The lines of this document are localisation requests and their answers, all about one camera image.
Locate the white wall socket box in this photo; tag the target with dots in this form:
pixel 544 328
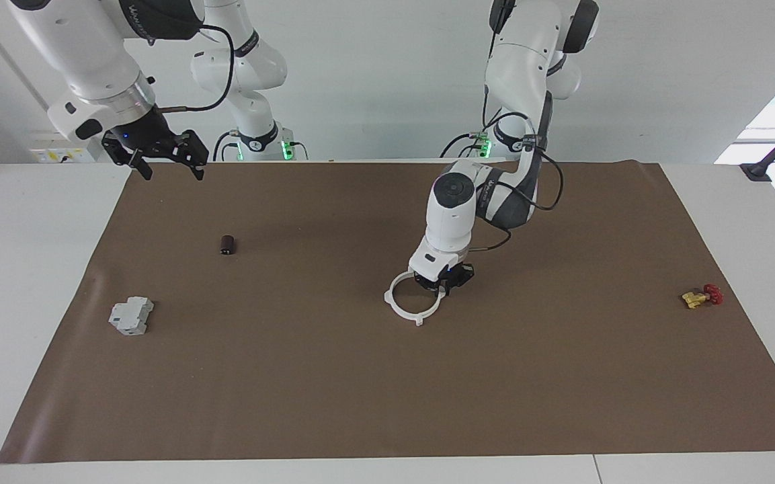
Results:
pixel 58 154

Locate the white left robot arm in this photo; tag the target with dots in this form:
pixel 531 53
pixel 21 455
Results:
pixel 451 222

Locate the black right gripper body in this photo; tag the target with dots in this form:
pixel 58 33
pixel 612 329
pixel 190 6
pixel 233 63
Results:
pixel 148 138

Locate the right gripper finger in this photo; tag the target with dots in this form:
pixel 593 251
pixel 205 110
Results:
pixel 143 170
pixel 197 171

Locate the grey circuit breaker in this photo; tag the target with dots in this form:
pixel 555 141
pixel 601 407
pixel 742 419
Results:
pixel 130 317

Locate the small black cylinder cap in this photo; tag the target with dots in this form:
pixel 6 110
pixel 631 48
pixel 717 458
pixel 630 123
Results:
pixel 228 245

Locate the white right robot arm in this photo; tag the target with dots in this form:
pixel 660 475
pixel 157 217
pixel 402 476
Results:
pixel 91 47

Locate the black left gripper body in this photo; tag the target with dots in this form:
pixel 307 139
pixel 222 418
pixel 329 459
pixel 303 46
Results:
pixel 453 277

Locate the brown table mat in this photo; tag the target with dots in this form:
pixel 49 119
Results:
pixel 387 390

